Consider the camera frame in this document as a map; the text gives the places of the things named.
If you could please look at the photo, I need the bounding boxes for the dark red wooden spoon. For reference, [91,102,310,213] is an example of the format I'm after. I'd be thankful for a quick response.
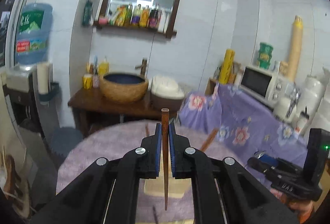
[200,129,219,152]

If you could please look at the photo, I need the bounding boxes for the dark brown wooden chopstick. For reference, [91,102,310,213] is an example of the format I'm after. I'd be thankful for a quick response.
[161,108,170,210]

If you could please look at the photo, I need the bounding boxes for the metal spoon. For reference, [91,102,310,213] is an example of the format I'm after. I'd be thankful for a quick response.
[253,151,266,159]

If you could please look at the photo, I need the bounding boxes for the black chopstick silver band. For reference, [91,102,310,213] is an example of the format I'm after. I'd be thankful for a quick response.
[152,206,159,224]

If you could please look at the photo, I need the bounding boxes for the right hand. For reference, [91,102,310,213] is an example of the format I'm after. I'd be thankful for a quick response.
[270,188,314,223]

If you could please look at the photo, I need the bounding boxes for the cream plastic utensil holder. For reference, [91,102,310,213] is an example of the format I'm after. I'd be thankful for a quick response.
[143,178,193,198]

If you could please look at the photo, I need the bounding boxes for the dark wooden side table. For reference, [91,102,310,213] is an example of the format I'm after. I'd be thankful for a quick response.
[68,86,181,137]

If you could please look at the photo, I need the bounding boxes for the purple floral cloth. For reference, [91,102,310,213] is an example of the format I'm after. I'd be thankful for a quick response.
[178,84,307,166]

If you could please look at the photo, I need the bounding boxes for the white rice cooker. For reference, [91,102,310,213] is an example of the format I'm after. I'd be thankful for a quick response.
[150,75,185,112]

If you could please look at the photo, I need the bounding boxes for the woven basket sink bowl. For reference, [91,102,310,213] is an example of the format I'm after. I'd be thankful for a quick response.
[99,73,149,104]

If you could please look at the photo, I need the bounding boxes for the white thermos jug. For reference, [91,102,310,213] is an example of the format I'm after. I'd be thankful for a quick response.
[297,75,325,127]

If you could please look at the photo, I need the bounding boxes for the yellow mug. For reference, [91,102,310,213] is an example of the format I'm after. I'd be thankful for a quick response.
[83,74,93,89]

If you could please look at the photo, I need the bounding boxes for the white microwave oven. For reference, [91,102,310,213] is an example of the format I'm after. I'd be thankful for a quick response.
[239,66,295,108]

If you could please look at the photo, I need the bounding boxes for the yellow rolled mat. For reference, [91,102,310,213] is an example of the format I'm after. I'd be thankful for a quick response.
[219,49,235,84]

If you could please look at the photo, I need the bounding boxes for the water dispenser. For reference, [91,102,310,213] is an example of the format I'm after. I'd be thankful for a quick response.
[2,64,62,137]

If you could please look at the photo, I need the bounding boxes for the paper cup stack holder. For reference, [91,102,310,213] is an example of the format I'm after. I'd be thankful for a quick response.
[37,62,59,104]

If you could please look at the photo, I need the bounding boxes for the green stacked containers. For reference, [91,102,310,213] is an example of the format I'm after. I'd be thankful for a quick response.
[257,42,273,70]

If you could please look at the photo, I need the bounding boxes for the tall beige cup stack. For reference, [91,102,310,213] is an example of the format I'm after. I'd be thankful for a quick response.
[286,15,303,82]

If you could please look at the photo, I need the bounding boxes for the wooden framed mirror shelf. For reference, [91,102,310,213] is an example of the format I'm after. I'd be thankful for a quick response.
[93,0,180,39]

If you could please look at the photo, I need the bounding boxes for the blue water jug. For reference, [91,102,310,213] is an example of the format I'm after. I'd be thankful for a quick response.
[15,3,53,65]

